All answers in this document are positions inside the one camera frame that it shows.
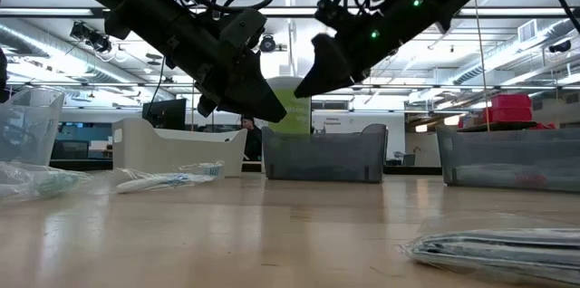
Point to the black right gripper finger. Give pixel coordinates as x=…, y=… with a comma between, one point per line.
x=331, y=70

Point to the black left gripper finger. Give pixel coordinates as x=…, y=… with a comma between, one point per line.
x=254, y=93

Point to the blue white toothbrush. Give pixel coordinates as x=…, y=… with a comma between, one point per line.
x=154, y=183

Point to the pink toothbrush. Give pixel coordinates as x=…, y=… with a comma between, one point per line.
x=530, y=179

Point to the green wipes canister white lid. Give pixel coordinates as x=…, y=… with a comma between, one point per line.
x=294, y=111

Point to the person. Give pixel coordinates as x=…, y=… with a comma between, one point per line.
x=253, y=141

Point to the black computer monitor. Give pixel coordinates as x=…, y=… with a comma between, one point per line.
x=165, y=113

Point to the smoky grey plastic bin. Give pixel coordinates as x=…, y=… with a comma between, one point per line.
x=326, y=156
x=507, y=156

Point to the white plastic bin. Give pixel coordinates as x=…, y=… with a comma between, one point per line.
x=181, y=152

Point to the grey office chair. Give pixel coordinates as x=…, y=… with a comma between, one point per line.
x=408, y=160

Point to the red plastic crate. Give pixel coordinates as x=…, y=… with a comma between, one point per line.
x=511, y=101
x=508, y=116

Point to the clear plastic bin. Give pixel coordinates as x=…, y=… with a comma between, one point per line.
x=31, y=129

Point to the green toothbrush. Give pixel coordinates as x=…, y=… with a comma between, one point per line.
x=50, y=184

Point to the black ceiling camera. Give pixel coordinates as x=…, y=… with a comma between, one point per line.
x=93, y=38
x=267, y=44

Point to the silver ventilation duct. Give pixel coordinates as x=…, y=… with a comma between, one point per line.
x=512, y=50
x=54, y=50

